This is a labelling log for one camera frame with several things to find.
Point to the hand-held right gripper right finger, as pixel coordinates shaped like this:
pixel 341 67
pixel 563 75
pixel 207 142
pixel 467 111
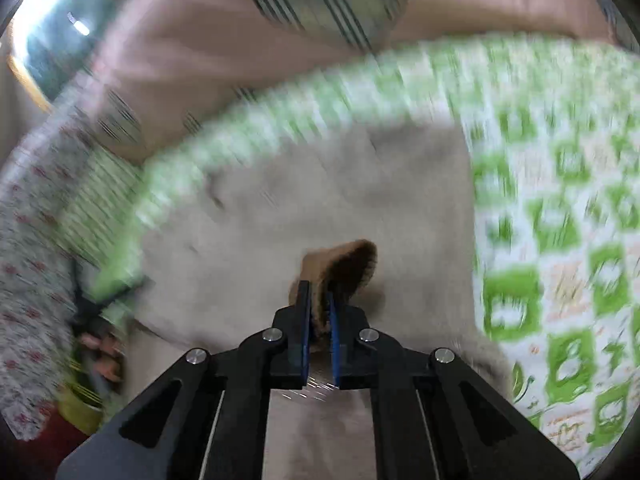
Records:
pixel 334 342

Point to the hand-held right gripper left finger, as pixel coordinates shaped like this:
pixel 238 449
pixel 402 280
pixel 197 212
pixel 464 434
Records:
pixel 302 312

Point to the beige knit garment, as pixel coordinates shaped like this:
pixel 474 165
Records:
pixel 350 200

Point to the person's left hand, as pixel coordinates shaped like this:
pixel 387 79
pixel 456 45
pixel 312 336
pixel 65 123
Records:
pixel 102 355

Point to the floral quilt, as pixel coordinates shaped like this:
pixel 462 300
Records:
pixel 30 260

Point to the green patterned pillow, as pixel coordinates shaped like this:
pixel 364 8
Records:
pixel 105 190

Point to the green patterned bed sheet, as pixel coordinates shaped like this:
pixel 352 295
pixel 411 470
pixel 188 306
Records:
pixel 550 210

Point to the pink duvet with plaid hearts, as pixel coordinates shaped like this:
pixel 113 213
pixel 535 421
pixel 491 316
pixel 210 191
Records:
pixel 200 35

